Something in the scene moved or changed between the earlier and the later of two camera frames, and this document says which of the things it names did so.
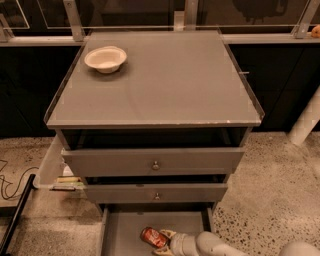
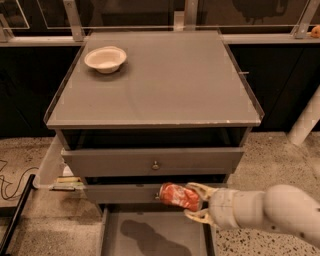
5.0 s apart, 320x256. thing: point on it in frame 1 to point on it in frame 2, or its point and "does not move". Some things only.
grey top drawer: x=152 y=162 does not move
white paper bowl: x=106 y=59 does not move
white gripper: x=181 y=242 to x=224 y=208
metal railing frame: x=183 y=21 does not move
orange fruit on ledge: x=316 y=31 does not move
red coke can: x=154 y=237 to x=186 y=198
